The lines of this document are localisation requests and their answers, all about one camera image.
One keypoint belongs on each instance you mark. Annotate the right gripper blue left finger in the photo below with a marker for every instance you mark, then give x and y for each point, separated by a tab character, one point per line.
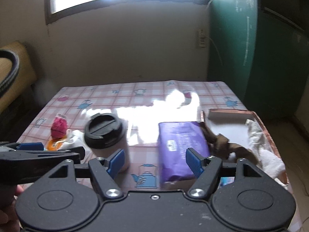
103	172

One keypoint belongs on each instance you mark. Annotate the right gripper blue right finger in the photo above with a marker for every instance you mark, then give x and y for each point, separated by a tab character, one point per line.
206	171

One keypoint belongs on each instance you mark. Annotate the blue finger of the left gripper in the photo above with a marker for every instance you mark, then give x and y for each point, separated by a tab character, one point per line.
31	146

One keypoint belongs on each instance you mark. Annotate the orange tissue pack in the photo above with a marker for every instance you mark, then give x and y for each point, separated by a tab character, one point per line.
55	144

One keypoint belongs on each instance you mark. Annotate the white cloth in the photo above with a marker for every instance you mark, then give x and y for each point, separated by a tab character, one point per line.
270	163

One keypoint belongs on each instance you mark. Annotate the brown sock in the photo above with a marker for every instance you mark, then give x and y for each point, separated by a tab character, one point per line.
221	147

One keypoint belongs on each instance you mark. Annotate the person's left hand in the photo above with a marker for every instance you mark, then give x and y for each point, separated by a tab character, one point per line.
9	218

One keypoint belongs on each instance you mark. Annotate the white cup with black lid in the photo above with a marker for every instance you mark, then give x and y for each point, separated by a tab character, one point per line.
106	133

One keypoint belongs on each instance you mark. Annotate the red knitted pouch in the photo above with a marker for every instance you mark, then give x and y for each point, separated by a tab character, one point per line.
59	127

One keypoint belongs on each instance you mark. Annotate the chair with bamboo mat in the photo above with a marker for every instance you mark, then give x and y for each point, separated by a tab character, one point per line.
18	75

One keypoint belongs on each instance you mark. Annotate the purple tissue pack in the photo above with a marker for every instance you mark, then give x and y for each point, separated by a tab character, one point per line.
173	141

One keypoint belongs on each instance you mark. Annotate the cardboard box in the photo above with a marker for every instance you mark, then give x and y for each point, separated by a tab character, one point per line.
232	124

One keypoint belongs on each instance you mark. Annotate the pink checkered tablecloth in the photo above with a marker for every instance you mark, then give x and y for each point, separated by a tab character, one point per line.
63	199

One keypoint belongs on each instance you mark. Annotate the green door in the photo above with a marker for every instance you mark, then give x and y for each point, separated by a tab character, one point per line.
259	48

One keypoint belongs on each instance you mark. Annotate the white drawstring pouch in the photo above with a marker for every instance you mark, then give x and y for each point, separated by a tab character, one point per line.
75	143

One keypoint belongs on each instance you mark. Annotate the wall power socket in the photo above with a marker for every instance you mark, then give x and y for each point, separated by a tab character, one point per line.
201	38

